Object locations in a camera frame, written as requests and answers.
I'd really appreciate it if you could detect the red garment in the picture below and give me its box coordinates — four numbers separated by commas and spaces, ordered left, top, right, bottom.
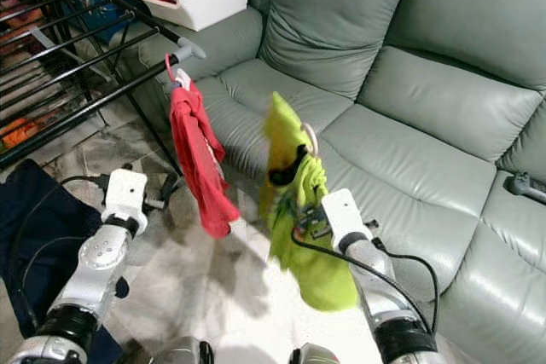
169, 83, 241, 239

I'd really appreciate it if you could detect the lime green garment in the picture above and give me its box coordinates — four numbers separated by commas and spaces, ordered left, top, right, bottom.
258, 91, 361, 312

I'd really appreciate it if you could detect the pink plastic hanger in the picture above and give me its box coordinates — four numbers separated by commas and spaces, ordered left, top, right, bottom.
299, 123, 321, 160

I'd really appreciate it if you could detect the red plastic hanger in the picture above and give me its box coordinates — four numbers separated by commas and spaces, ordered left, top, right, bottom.
164, 53, 190, 90

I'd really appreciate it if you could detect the navy blue fleece garment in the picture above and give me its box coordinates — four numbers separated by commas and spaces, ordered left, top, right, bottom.
0, 158, 103, 361

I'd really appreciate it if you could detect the black metal drying rack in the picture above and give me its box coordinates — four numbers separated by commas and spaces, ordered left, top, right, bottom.
0, 0, 207, 173

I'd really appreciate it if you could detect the grey right robot leg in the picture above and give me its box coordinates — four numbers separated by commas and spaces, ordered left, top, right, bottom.
290, 343, 342, 364

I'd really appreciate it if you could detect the grey robot leg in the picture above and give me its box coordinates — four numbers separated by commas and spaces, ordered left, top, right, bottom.
145, 337, 214, 364
290, 343, 342, 364

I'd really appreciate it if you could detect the grey left robot leg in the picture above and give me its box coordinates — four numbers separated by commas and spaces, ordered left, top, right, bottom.
145, 337, 214, 364

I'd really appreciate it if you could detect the grey green leather sofa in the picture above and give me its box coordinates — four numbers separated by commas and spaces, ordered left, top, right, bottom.
128, 0, 546, 364

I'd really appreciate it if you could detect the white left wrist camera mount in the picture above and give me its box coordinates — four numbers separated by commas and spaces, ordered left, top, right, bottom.
104, 170, 150, 228

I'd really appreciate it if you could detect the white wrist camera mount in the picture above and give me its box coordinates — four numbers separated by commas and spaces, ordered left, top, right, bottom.
104, 170, 150, 228
317, 189, 375, 250

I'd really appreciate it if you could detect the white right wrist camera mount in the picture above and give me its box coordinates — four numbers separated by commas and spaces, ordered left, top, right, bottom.
317, 189, 375, 250

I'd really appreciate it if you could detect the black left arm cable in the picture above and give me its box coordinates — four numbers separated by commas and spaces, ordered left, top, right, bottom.
34, 175, 112, 314

